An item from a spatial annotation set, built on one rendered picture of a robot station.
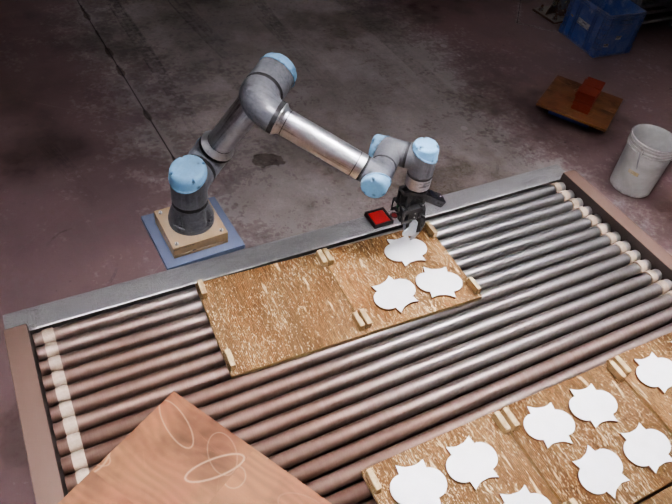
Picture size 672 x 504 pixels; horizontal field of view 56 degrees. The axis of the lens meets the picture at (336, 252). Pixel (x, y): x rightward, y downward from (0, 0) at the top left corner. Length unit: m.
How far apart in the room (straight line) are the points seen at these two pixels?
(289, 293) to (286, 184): 1.89
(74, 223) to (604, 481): 2.78
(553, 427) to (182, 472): 0.96
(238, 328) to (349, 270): 0.41
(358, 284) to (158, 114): 2.62
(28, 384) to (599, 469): 1.47
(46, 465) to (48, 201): 2.28
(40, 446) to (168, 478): 0.35
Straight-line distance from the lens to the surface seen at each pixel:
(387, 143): 1.83
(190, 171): 2.02
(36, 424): 1.75
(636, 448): 1.92
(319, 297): 1.93
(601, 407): 1.94
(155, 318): 1.91
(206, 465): 1.52
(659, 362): 2.13
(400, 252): 2.10
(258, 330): 1.85
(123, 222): 3.56
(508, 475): 1.74
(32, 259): 3.47
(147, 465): 1.54
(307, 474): 1.65
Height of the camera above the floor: 2.41
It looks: 45 degrees down
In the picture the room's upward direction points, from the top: 9 degrees clockwise
